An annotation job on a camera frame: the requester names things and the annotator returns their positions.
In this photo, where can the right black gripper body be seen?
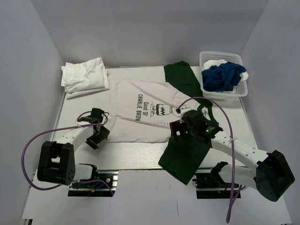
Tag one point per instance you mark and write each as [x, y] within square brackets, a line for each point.
[191, 131]

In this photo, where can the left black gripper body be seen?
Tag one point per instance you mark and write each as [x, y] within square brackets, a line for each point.
[97, 137]

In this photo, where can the white and green raglan t-shirt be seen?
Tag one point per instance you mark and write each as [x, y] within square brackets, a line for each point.
[141, 112]

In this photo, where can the blue t-shirt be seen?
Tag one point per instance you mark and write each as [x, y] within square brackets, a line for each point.
[222, 75]

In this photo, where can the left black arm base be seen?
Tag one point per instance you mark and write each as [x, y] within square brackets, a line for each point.
[96, 189]

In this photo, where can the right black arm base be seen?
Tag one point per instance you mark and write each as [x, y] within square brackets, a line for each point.
[208, 188]

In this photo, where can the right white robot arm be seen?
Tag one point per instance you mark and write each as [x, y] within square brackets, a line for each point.
[267, 172]

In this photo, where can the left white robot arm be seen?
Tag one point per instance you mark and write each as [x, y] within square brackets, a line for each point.
[57, 158]

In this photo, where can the folded white t-shirt stack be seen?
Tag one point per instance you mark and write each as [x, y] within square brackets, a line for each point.
[84, 78]

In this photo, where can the white plastic basket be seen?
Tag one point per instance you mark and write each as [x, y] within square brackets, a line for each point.
[240, 91]

